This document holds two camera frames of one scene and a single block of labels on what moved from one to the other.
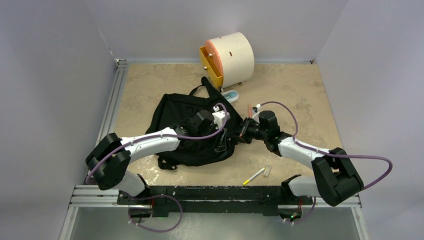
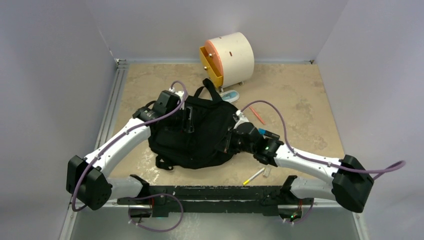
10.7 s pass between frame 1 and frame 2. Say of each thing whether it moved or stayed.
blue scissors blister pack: stayed
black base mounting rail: stayed
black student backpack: stayed
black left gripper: moved
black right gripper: moved
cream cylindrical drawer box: stayed
